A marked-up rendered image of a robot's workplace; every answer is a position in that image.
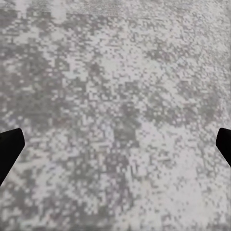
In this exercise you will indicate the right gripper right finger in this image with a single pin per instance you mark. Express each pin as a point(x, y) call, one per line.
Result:
point(223, 143)

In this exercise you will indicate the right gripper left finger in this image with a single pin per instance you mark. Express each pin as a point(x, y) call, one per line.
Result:
point(12, 143)

